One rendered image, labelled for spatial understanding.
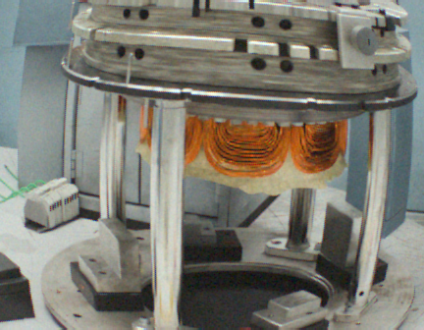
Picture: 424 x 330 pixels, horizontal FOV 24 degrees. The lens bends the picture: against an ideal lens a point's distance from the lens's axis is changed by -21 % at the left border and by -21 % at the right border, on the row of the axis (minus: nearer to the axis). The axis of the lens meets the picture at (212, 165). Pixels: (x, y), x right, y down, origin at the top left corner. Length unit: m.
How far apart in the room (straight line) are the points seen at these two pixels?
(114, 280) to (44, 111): 0.39
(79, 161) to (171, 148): 0.42
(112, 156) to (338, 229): 0.21
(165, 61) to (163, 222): 0.12
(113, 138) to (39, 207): 0.21
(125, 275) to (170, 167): 0.14
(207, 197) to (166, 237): 0.34
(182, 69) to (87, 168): 0.44
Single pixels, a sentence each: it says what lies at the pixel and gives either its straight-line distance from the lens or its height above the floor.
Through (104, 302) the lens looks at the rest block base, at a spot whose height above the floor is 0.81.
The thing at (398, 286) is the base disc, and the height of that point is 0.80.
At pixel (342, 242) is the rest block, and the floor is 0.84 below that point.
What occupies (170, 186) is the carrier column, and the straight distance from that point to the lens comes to 0.87.
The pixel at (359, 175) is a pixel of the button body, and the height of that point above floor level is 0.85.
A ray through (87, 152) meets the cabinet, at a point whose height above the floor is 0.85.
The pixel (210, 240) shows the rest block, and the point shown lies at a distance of 1.12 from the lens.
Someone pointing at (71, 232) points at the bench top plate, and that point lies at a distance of 1.23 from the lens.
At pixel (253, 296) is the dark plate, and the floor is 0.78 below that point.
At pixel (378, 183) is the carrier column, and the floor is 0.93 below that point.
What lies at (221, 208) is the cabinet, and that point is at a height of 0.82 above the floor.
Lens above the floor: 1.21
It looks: 17 degrees down
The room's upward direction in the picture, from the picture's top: 3 degrees clockwise
